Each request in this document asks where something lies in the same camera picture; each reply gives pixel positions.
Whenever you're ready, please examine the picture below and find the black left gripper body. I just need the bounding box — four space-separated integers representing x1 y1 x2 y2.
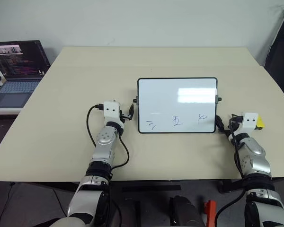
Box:
120 111 132 123

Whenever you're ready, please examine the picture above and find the yellow whiteboard eraser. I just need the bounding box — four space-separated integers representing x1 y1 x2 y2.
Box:
256 115 267 128

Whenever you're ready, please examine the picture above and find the black framed whiteboard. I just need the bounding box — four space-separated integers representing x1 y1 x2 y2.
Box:
137 76 219 134

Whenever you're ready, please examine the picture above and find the dark fabric covered furniture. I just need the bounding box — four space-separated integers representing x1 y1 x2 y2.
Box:
263 6 284 106

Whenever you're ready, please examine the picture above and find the black bar under table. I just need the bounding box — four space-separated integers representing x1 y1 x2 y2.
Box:
121 183 182 193

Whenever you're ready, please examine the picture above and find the orange red tool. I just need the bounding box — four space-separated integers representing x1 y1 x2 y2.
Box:
204 200 216 227

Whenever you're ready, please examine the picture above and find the dark rounded shape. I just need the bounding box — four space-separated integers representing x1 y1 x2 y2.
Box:
169 195 205 227

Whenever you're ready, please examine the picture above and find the open grey laptop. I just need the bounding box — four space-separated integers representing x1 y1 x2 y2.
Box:
0 40 52 109

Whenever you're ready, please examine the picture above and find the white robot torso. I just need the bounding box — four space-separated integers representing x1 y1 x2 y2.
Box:
44 217 92 227

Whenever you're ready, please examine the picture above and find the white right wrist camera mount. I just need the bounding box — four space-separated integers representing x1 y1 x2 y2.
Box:
236 112 262 136

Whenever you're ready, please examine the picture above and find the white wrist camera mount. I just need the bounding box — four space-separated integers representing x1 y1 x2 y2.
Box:
236 112 262 136
102 101 123 127

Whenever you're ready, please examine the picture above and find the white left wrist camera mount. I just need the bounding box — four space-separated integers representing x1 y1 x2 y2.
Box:
102 101 123 127

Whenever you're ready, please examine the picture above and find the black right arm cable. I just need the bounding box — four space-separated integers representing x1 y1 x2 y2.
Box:
214 114 248 227

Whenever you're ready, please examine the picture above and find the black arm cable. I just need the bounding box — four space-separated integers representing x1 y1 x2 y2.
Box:
86 103 131 170
214 114 248 227

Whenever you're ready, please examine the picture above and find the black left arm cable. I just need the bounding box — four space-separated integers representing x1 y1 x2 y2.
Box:
86 103 131 170

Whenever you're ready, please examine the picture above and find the black table leg frame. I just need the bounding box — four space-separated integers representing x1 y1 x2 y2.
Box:
217 180 248 194

